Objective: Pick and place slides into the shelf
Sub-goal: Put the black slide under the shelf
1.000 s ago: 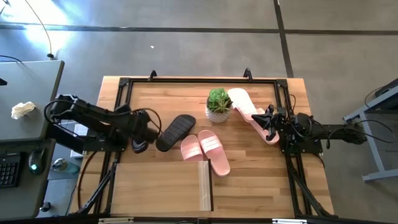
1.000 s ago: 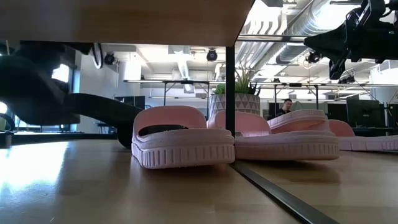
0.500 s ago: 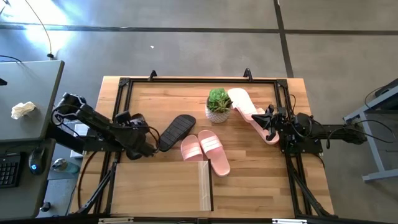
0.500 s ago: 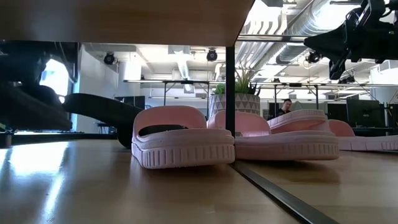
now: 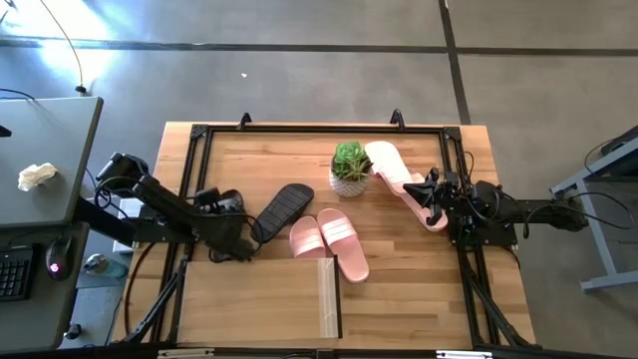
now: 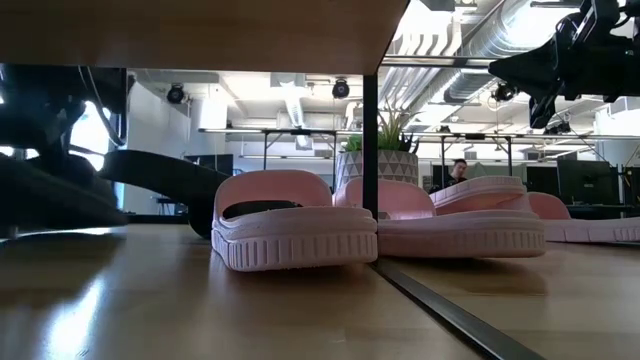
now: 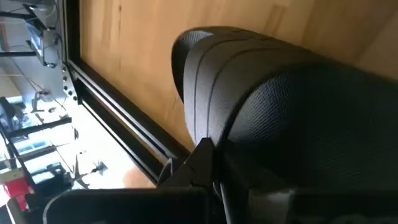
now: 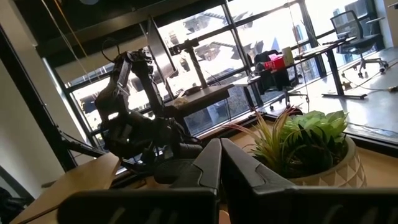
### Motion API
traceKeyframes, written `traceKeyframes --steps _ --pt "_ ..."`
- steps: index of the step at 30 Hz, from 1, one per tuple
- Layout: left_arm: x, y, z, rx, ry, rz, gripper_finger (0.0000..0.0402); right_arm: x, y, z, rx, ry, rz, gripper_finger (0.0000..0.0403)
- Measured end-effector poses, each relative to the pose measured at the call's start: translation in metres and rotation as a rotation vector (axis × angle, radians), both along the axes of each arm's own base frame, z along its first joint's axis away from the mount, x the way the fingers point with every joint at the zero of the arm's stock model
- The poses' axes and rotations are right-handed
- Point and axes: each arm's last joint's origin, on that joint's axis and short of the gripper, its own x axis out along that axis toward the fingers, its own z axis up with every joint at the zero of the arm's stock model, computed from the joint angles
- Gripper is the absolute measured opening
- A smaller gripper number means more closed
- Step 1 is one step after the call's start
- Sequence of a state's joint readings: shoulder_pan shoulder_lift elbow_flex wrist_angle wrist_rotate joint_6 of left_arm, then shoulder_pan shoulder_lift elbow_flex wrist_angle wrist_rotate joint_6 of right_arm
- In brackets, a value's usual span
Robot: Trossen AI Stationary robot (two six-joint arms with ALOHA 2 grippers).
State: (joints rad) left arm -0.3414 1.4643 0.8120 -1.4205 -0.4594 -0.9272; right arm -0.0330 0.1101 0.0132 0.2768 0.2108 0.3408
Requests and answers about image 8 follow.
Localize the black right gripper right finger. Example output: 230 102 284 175
221 138 398 224

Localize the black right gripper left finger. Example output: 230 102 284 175
57 138 223 224

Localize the green succulent in patterned pot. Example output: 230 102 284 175
223 105 368 189

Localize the crumpled white tissue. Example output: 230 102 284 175
172 95 190 108

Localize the grey office desk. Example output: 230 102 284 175
164 83 234 125

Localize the black chair with jacket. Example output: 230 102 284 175
253 49 301 110

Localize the black monitor stand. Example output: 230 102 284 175
169 39 210 96

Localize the red box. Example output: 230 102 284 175
263 55 286 71

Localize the large office window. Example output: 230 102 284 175
40 0 385 150

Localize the pale green box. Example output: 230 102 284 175
281 46 295 66

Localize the black standing desk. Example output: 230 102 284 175
292 35 368 100

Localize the black computer monitor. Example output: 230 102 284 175
146 15 178 82

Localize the black mesh office chair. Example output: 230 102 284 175
329 9 389 78

